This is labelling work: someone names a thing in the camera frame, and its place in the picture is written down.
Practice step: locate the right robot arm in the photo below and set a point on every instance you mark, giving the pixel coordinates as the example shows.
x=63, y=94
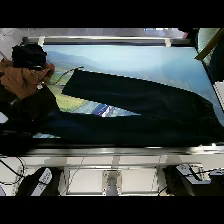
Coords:
x=186, y=181

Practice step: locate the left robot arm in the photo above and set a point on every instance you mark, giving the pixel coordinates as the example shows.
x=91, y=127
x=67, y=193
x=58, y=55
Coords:
x=36, y=182

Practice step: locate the dark navy pants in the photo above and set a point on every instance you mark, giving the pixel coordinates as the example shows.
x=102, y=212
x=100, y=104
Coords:
x=143, y=100

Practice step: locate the black garment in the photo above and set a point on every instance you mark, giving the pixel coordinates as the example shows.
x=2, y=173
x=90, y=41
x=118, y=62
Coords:
x=29, y=55
x=31, y=106

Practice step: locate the brown garment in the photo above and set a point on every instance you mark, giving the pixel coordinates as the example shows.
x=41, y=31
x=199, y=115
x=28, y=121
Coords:
x=20, y=80

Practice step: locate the silver frame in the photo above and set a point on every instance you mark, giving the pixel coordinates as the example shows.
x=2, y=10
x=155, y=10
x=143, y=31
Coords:
x=111, y=151

